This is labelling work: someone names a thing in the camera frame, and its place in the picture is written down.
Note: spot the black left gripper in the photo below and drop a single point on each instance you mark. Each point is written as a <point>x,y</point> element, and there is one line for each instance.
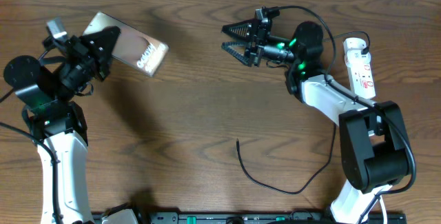
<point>87,57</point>

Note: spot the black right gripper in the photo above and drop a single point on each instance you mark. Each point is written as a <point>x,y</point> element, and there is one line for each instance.
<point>258,33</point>

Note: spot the bronze Galaxy phone box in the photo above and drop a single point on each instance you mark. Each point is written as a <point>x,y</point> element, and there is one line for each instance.
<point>137,49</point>

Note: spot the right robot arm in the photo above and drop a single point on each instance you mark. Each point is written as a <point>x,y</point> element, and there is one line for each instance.
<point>374,145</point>

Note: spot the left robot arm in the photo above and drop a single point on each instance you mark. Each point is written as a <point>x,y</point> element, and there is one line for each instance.
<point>55,123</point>

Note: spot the white charger plug adapter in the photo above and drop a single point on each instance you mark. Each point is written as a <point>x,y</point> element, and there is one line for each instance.
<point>354,43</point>

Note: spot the white power strip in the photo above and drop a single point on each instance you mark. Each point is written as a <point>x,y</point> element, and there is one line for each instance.
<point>360,74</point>

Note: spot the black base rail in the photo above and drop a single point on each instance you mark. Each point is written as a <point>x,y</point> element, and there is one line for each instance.
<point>128,216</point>

